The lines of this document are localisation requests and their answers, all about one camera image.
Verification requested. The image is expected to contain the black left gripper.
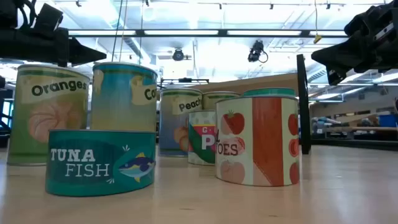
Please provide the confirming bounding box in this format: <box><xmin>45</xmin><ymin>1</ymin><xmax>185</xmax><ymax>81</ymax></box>
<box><xmin>0</xmin><ymin>27</ymin><xmax>108</xmax><ymax>68</ymax></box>

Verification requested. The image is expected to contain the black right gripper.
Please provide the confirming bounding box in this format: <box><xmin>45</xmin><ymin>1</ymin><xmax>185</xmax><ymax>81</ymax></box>
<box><xmin>310</xmin><ymin>0</ymin><xmax>398</xmax><ymax>86</ymax></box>

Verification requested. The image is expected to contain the blue and yellow carrots can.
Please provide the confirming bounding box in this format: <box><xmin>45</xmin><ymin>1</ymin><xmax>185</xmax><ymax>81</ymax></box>
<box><xmin>90</xmin><ymin>61</ymin><xmax>159</xmax><ymax>133</ymax></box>

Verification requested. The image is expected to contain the tall can with teal rim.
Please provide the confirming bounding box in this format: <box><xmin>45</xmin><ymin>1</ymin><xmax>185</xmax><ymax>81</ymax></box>
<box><xmin>241</xmin><ymin>87</ymin><xmax>296</xmax><ymax>98</ymax></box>

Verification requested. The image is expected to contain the green oranges can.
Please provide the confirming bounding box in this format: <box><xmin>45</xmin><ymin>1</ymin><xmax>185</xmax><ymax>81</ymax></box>
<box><xmin>6</xmin><ymin>63</ymin><xmax>91</xmax><ymax>166</ymax></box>

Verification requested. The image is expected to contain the white and red tomatoes can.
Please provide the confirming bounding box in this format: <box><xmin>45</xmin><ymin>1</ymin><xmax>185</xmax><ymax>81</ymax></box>
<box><xmin>214</xmin><ymin>95</ymin><xmax>301</xmax><ymax>187</ymax></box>

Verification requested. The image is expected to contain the teal tuna fish can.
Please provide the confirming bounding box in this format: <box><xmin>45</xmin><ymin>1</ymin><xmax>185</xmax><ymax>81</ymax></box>
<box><xmin>45</xmin><ymin>129</ymin><xmax>157</xmax><ymax>197</ymax></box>

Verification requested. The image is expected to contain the peaches can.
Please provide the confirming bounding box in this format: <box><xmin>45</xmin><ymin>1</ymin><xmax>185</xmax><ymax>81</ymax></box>
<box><xmin>158</xmin><ymin>87</ymin><xmax>203</xmax><ymax>158</ymax></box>

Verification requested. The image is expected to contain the pears can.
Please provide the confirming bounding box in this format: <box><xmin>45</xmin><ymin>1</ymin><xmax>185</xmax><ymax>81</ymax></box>
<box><xmin>201</xmin><ymin>90</ymin><xmax>242</xmax><ymax>111</ymax></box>

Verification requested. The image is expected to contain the short green peas can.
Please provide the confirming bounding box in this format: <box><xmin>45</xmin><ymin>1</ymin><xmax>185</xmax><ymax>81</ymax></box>
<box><xmin>187</xmin><ymin>109</ymin><xmax>218</xmax><ymax>166</ymax></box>

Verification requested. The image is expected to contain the wooden shelf with black legs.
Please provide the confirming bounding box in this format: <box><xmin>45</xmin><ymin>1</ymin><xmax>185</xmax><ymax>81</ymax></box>
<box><xmin>160</xmin><ymin>54</ymin><xmax>312</xmax><ymax>155</ymax></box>

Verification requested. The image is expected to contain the wooden workbench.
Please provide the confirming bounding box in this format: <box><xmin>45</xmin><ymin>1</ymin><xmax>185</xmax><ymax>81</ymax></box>
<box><xmin>323</xmin><ymin>125</ymin><xmax>398</xmax><ymax>133</ymax></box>

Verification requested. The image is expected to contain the large blue storage bin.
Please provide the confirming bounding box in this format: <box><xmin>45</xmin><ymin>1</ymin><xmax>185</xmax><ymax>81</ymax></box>
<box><xmin>378</xmin><ymin>114</ymin><xmax>398</xmax><ymax>128</ymax></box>

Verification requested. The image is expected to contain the round black ceiling fixture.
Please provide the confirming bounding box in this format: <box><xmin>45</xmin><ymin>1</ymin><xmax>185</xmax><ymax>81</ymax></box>
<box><xmin>172</xmin><ymin>47</ymin><xmax>192</xmax><ymax>62</ymax></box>

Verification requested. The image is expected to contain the yellow hanging cable with tag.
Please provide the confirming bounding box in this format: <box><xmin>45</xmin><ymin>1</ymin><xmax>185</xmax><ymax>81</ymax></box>
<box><xmin>313</xmin><ymin>0</ymin><xmax>323</xmax><ymax>45</ymax></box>

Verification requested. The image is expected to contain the long black cable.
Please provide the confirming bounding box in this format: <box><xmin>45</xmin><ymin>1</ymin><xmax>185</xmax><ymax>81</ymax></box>
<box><xmin>111</xmin><ymin>0</ymin><xmax>124</xmax><ymax>63</ymax></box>

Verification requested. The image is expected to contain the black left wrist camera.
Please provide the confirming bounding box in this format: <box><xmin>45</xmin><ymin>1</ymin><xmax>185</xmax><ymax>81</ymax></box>
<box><xmin>32</xmin><ymin>2</ymin><xmax>65</xmax><ymax>32</ymax></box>

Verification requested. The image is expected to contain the long yellow hanging cable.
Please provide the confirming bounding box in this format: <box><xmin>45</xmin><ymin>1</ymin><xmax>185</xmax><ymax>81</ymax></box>
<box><xmin>119</xmin><ymin>0</ymin><xmax>129</xmax><ymax>62</ymax></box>

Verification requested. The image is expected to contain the black metal table frame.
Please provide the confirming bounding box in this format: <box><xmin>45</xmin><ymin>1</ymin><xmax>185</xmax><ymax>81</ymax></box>
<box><xmin>310</xmin><ymin>136</ymin><xmax>398</xmax><ymax>152</ymax></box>

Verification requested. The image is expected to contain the black overhead camera with cable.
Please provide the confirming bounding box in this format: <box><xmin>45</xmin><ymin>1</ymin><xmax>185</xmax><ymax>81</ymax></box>
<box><xmin>247</xmin><ymin>39</ymin><xmax>269</xmax><ymax>64</ymax></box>

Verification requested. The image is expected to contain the black ceiling light rail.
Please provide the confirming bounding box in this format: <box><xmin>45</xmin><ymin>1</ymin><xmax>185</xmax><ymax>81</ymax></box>
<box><xmin>68</xmin><ymin>29</ymin><xmax>349</xmax><ymax>39</ymax></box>

